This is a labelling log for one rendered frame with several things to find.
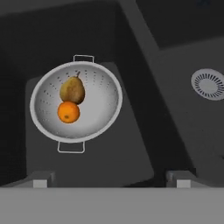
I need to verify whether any round grey sink drain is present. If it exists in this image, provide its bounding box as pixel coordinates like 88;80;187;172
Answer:
190;68;224;102

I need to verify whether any brown-green pear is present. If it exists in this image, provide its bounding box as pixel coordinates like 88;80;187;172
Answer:
59;71;86;105

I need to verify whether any white metal colander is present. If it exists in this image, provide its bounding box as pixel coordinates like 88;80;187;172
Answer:
29;54;123;154

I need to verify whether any dark grey double sink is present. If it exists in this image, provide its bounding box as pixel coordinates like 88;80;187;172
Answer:
0;0;224;189

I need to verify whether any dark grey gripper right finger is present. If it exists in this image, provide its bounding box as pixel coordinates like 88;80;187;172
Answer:
165;170;221;189

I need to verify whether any orange tangerine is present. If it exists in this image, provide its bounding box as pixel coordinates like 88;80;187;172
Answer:
57;101;81;124

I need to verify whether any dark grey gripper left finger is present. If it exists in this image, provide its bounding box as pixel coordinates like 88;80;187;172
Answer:
3;170;56;189

